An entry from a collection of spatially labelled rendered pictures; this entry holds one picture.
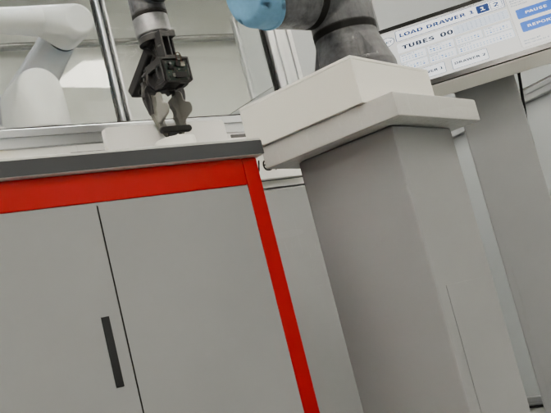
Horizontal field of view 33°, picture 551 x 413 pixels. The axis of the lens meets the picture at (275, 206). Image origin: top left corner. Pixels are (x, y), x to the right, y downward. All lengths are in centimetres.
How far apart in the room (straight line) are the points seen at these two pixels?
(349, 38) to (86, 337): 69
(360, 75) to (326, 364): 95
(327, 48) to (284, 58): 82
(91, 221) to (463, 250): 62
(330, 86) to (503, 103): 103
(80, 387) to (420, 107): 68
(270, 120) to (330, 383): 87
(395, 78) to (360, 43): 9
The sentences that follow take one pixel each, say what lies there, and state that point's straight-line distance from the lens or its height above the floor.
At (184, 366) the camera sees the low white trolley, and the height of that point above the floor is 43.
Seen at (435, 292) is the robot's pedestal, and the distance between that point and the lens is 150.
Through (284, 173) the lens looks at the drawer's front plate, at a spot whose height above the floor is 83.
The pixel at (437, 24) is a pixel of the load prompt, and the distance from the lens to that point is 262.
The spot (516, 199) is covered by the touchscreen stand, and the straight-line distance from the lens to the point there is 247.
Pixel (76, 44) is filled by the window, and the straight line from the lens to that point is 219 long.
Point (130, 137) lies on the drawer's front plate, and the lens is 194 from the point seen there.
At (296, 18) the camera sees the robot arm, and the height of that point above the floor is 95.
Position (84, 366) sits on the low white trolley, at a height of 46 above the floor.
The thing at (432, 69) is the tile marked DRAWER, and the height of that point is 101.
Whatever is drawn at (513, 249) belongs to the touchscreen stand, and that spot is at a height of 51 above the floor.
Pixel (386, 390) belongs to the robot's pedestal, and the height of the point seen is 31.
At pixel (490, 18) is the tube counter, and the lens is 257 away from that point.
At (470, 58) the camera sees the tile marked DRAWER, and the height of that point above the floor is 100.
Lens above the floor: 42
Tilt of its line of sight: 8 degrees up
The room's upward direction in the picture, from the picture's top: 14 degrees counter-clockwise
